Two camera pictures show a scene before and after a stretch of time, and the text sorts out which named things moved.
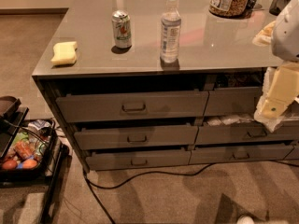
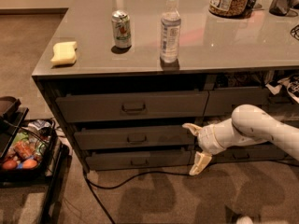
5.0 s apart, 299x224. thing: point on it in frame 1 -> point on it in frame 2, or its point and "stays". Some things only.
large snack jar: x=230 y=1 stays
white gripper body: x=287 y=35 -> x=207 y=139
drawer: x=135 y=137 stays
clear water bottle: x=171 y=26 stays
